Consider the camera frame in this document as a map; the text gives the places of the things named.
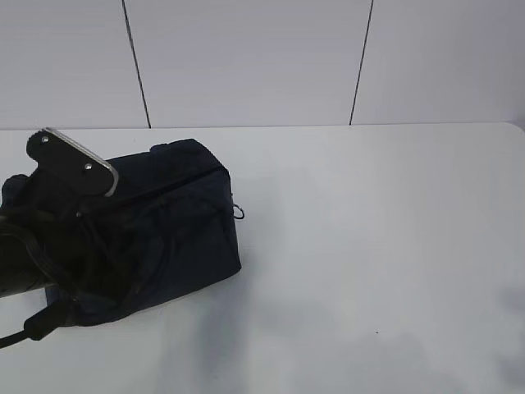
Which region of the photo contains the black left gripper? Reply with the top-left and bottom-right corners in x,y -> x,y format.
11,174 -> 139,302

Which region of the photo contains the dark blue lunch bag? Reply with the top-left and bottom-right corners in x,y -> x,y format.
46,139 -> 241,327

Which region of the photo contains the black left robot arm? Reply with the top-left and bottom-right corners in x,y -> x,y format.
1,169 -> 142,308

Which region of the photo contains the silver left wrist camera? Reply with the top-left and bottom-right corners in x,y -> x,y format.
23,127 -> 119,218

